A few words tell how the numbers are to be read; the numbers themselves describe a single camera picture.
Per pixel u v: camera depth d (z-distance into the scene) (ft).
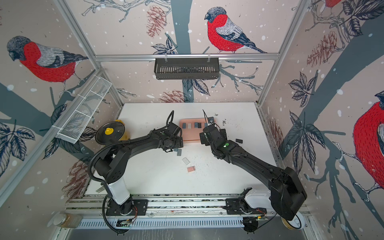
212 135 1.99
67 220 2.09
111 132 2.90
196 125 3.50
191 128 3.44
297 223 2.14
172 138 2.35
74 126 2.62
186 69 3.49
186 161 2.95
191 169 2.81
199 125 3.50
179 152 3.04
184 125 3.50
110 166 1.56
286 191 1.32
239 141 3.20
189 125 3.49
